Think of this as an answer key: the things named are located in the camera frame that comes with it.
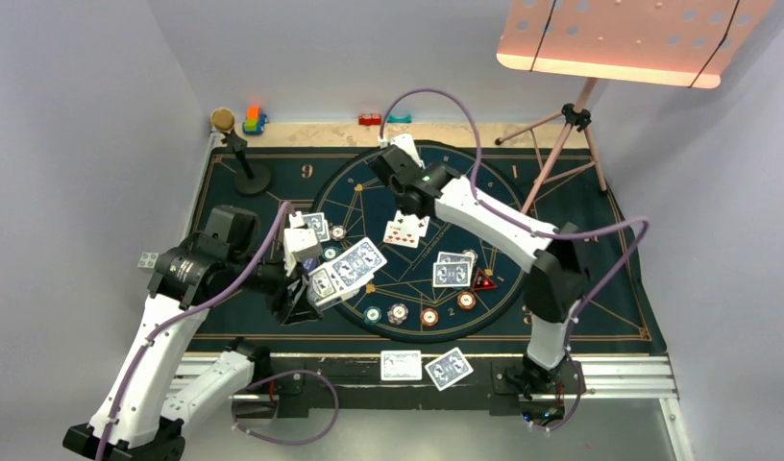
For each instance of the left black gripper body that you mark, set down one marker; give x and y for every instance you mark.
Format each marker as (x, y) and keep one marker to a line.
(281, 301)

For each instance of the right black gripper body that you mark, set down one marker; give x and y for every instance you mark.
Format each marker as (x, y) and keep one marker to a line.
(403, 208)

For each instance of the two of clubs card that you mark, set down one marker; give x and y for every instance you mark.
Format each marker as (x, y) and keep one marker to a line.
(412, 222)

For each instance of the blue playing card deck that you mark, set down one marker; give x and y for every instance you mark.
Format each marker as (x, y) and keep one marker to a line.
(339, 279)

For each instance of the purple small blind button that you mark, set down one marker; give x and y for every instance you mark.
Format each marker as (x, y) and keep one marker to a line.
(310, 264)

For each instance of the teal chips seat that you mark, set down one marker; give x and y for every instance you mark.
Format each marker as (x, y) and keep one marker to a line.
(331, 253)

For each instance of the teal poker chip stack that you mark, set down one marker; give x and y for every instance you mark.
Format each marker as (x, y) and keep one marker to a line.
(372, 315)

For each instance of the pink chips seat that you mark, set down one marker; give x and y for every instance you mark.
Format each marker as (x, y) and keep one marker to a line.
(338, 233)

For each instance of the dealt card seat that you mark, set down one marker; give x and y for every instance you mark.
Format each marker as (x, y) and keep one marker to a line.
(312, 219)
(468, 256)

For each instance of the pink blue poker chip stack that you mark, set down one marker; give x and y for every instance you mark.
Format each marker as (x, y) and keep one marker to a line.
(397, 313)

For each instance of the red dealer button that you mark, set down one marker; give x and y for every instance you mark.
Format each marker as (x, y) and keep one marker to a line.
(483, 282)

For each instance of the dealt card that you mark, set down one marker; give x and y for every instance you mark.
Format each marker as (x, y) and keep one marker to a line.
(448, 369)
(405, 365)

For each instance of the orange chips seat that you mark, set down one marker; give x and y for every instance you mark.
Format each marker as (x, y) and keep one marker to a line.
(466, 300)

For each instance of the orange poker chip stack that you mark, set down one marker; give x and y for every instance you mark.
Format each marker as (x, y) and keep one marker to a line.
(429, 317)

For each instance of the ten of diamonds card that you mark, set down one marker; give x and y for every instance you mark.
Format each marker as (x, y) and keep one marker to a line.
(403, 235)

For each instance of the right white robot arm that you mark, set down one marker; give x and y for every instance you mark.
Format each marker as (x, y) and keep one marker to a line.
(555, 274)

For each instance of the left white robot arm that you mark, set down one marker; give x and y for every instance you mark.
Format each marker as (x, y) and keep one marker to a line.
(140, 419)

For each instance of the teal toy block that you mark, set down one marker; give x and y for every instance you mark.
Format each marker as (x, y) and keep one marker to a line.
(402, 119)

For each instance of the red toy block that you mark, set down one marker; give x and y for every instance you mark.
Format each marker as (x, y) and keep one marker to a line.
(370, 119)

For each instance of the round blue poker mat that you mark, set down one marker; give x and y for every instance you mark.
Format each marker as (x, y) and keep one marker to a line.
(345, 189)

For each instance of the dark green rectangular poker mat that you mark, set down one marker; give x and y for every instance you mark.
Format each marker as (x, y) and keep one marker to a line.
(618, 320)

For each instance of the grey lego brick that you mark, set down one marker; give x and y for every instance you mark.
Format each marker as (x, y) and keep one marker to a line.
(148, 262)

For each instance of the orange green blue toy blocks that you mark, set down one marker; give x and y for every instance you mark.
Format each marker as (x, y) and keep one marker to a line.
(255, 121)

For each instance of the pink music stand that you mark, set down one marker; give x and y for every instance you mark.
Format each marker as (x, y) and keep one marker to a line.
(658, 42)

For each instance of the black aluminium mounting rail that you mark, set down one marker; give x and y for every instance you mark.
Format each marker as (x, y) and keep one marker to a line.
(497, 385)

